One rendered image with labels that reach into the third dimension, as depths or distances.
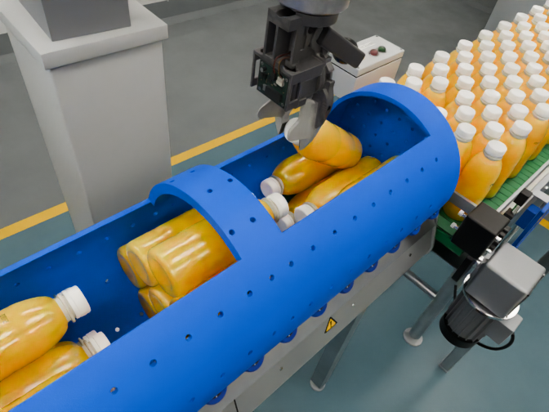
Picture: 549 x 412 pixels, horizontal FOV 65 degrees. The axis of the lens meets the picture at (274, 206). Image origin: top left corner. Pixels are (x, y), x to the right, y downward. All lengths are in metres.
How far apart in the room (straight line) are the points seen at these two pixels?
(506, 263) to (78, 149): 1.12
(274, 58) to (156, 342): 0.35
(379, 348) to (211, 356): 1.44
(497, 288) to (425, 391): 0.83
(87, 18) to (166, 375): 0.88
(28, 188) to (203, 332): 2.01
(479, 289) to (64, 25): 1.15
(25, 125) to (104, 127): 1.57
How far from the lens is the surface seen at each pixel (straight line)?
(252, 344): 0.55
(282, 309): 0.55
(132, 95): 1.28
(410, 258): 1.03
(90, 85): 1.21
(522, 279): 1.15
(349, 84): 1.16
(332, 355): 1.48
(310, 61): 0.57
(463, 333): 1.32
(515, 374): 2.12
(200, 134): 2.63
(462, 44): 1.41
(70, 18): 1.16
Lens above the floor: 1.62
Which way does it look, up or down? 47 degrees down
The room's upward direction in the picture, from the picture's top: 10 degrees clockwise
